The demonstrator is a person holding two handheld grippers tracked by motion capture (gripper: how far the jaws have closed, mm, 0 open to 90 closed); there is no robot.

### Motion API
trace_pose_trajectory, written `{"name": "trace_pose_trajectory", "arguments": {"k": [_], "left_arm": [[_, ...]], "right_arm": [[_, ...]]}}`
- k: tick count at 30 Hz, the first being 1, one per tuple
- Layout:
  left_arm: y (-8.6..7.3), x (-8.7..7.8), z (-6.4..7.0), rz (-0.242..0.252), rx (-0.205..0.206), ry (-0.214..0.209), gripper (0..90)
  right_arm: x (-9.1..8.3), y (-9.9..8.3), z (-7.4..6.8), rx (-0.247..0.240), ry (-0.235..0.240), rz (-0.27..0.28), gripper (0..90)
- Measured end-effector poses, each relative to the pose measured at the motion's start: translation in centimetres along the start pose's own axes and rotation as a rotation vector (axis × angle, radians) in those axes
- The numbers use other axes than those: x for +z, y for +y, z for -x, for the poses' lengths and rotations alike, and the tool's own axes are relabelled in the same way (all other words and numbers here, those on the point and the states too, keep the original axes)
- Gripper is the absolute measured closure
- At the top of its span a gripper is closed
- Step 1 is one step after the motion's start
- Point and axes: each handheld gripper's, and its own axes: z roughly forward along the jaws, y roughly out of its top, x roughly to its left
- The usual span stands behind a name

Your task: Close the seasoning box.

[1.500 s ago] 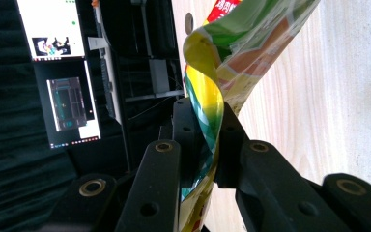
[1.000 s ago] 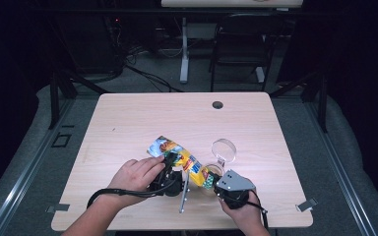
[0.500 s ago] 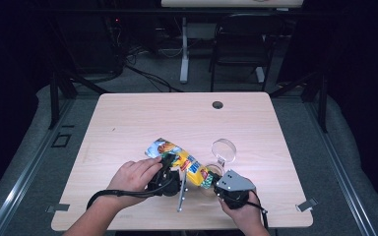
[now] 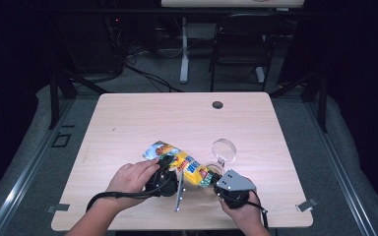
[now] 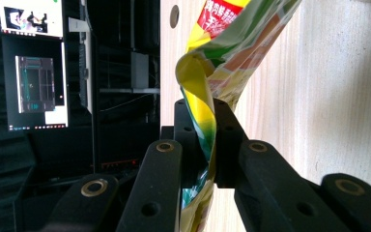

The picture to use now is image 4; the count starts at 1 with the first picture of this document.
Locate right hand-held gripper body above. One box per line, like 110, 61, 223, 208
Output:
214, 168, 257, 210

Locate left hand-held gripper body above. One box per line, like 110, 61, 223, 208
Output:
144, 159, 187, 212

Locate yellow spout pouch green cap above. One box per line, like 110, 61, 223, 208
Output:
143, 140, 216, 189

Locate clear plastic jar hinged lid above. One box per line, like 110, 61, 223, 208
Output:
198, 138, 237, 199

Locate person's right hand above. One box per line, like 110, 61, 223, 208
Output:
219, 188, 264, 227

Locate person's left hand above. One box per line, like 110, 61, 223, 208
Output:
105, 158, 161, 209

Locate grey tape strip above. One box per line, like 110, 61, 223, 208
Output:
295, 197, 319, 212
45, 203, 71, 214

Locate white-legged background desk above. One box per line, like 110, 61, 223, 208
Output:
159, 0, 306, 85

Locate black folding chair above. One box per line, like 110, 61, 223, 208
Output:
208, 13, 285, 93

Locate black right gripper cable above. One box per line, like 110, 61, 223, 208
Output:
247, 189, 271, 230

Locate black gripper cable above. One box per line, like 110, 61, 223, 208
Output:
85, 178, 172, 212
247, 189, 271, 230

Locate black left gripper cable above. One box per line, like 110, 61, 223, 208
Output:
85, 178, 172, 212

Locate black floor cables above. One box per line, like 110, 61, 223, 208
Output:
123, 48, 184, 93

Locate aluminium floor rail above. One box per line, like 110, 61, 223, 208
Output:
0, 97, 77, 236
302, 100, 378, 236

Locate black metal frame stand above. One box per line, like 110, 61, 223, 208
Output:
47, 69, 110, 131
268, 69, 330, 134

